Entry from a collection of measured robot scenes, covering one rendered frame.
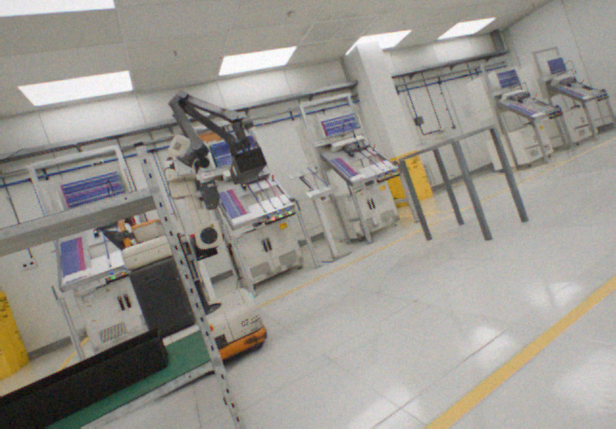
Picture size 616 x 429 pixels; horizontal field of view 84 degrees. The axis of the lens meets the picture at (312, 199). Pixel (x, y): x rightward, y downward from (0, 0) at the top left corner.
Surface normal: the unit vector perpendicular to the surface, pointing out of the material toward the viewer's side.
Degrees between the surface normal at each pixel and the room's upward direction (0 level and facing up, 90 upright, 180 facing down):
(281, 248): 90
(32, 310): 90
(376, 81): 90
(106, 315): 90
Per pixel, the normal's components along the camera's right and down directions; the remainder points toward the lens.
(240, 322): 0.28, -0.09
